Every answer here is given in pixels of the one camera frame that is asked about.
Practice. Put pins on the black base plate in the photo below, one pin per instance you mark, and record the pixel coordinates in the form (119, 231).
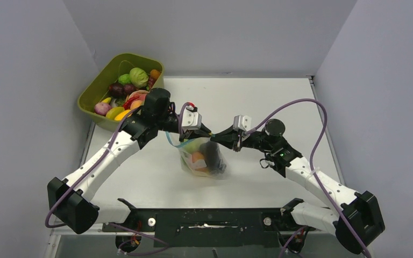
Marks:
(210, 227)

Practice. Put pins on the orange tangerine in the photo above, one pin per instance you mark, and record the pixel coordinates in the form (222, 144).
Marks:
(155, 74)

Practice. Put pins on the orange apricot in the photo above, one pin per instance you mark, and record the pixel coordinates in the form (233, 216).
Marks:
(135, 104)

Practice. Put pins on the pink red onion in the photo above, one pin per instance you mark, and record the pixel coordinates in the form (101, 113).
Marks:
(102, 108)

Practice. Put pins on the watermelon slice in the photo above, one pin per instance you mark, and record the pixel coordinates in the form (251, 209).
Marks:
(140, 94)

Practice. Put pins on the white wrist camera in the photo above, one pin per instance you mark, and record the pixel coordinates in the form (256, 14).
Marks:
(190, 117)
(242, 123)

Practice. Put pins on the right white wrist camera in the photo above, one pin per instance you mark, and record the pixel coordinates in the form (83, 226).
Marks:
(242, 123)

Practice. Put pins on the green cabbage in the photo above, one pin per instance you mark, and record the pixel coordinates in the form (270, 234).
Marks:
(138, 77)
(194, 145)

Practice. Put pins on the yellow banana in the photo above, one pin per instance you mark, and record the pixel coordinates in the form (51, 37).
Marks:
(106, 100)

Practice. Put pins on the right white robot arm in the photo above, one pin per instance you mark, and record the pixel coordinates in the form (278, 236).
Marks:
(354, 218)

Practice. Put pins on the yellow mango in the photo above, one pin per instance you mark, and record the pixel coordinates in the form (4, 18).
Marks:
(122, 115)

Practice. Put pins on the olive green plastic bin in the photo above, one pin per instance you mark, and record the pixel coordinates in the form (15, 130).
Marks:
(98, 88)

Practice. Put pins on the red chili pepper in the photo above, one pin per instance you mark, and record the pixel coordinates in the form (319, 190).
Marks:
(128, 103)

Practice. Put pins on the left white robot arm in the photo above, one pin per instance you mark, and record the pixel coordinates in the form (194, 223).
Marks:
(70, 198)

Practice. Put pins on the purple eggplant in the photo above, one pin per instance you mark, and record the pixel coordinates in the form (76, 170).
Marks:
(213, 157)

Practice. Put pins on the red grape bunch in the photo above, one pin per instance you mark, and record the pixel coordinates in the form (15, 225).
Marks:
(150, 83)

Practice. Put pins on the clear zip top bag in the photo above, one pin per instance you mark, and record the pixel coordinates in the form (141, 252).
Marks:
(199, 168)

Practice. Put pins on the orange peach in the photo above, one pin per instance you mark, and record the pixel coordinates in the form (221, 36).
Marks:
(197, 156)

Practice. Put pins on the lime green fruit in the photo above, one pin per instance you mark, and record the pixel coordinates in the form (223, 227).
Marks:
(124, 79)

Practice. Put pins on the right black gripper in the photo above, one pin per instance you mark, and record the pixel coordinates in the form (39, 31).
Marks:
(229, 138)

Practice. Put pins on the dark red apple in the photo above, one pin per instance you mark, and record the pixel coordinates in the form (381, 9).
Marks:
(116, 90)

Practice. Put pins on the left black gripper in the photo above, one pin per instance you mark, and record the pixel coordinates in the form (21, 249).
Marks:
(203, 131)

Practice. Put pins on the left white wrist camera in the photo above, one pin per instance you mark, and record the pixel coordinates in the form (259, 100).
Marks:
(190, 117)

